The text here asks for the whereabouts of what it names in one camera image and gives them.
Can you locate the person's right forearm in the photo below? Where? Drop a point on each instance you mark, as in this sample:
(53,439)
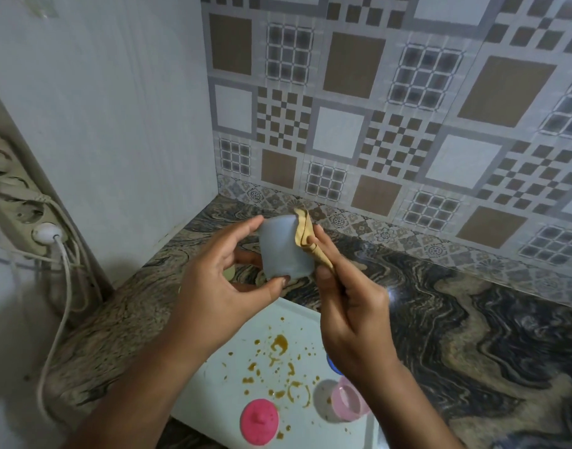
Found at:
(407,411)

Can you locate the yellow cleaning cloth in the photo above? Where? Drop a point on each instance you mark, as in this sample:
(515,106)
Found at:
(304,231)

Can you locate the clear pink plastic cup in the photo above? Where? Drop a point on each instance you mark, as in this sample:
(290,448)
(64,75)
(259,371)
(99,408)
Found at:
(349,399)

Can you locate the person's left forearm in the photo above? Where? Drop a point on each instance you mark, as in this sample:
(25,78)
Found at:
(136,397)

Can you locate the white power strip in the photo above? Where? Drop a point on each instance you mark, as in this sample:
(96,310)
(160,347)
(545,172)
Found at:
(14,201)

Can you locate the stained white tray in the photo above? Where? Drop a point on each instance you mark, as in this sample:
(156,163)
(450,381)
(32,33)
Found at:
(267,369)

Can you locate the pink round lid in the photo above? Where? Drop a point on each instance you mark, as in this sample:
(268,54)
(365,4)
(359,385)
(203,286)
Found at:
(259,422)

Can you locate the person's right hand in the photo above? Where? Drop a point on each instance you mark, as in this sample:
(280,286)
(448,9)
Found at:
(356,317)

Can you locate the person's left hand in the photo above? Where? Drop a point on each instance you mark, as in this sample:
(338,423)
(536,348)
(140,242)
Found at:
(206,299)

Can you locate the white power plug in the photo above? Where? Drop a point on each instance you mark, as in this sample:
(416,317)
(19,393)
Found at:
(46,232)

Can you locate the person's right thumb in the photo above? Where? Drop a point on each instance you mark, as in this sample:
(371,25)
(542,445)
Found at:
(328,287)

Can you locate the pale blue plastic cup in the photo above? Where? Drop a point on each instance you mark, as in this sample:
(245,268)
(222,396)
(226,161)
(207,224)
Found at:
(282,250)

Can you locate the person's left thumb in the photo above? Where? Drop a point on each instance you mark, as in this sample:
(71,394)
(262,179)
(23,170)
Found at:
(260,296)

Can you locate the small blue plastic piece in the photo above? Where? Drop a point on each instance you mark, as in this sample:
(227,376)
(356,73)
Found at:
(333,365)

